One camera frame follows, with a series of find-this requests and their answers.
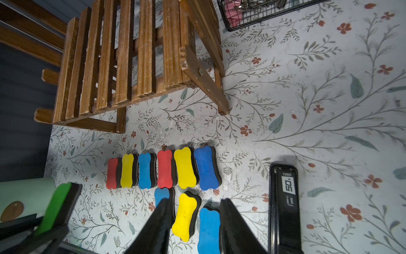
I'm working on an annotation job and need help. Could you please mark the wooden two-tier shelf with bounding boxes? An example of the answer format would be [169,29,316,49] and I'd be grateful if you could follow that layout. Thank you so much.
[1,1,230,133]

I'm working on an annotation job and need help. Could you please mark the metal binder clips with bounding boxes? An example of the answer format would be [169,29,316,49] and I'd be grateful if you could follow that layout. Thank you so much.
[234,0,286,11]

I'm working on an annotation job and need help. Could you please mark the yellow eraser top row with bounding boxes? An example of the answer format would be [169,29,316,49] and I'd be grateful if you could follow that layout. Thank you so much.
[171,191,202,242]

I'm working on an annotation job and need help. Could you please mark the green eraser top row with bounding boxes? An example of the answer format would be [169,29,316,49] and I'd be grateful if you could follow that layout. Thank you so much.
[34,182,82,236]

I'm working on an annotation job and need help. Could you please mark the yellow eraser row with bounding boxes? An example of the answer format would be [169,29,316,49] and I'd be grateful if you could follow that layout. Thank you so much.
[121,153,139,188]
[174,147,199,189]
[171,191,202,242]

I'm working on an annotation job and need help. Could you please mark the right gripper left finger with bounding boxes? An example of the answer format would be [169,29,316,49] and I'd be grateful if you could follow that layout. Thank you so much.
[125,199,173,254]

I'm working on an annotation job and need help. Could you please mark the light blue eraser top row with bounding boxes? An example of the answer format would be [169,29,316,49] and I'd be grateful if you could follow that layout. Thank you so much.
[154,187,176,223]

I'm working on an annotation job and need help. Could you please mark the black stapler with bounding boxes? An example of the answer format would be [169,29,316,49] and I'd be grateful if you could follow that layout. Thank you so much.
[268,163,303,254]

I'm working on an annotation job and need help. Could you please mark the light blue eraser bottom row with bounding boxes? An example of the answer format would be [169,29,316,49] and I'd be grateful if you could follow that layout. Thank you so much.
[138,152,157,189]

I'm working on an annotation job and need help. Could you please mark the black wire desk organizer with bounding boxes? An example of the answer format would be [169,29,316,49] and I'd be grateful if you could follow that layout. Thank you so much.
[217,0,324,32]

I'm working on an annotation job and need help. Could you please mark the red eraser bottom row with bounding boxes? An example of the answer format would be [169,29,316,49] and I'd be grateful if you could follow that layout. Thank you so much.
[106,158,122,189]
[158,150,178,188]

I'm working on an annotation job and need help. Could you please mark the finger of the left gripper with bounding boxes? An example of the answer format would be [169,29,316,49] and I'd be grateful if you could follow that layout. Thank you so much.
[6,224,69,254]
[1,214,41,240]

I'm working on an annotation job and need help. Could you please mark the yellow eraser bottom row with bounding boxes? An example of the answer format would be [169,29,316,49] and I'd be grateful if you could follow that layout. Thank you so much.
[121,153,139,188]
[174,147,199,189]

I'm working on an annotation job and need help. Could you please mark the light blue eraser row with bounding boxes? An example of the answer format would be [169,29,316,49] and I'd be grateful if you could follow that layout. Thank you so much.
[154,187,176,223]
[138,152,157,189]

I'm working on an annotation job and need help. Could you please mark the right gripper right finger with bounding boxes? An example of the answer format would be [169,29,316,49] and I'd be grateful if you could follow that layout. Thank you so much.
[220,199,267,254]

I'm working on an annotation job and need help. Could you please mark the green pencil cup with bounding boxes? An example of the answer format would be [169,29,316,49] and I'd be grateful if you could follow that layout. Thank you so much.
[1,178,56,223]

